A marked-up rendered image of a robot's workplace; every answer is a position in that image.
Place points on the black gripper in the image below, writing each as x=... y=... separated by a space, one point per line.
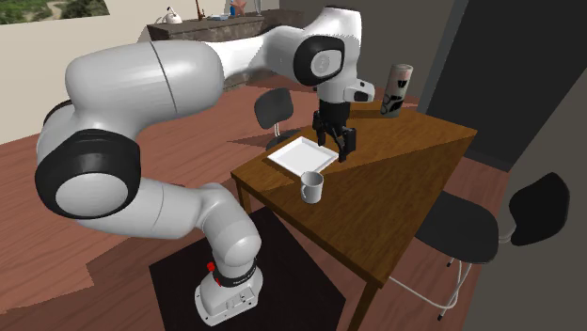
x=331 y=114

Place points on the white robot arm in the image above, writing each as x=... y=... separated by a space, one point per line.
x=137 y=87

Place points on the white square plate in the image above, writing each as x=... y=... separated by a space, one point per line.
x=300 y=156

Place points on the white mug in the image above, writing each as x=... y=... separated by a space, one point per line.
x=312 y=188

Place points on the black chair with white legs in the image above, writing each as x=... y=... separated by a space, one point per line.
x=463 y=224
x=274 y=107

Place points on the brown wooden table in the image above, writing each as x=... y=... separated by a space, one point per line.
x=390 y=183

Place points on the patterned grey cylinder can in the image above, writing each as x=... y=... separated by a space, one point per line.
x=396 y=91

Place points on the black robot stand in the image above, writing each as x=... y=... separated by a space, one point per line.
x=293 y=293

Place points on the dark stone counter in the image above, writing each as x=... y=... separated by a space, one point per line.
x=215 y=29

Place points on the landscape wall picture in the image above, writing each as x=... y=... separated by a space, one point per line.
x=50 y=9

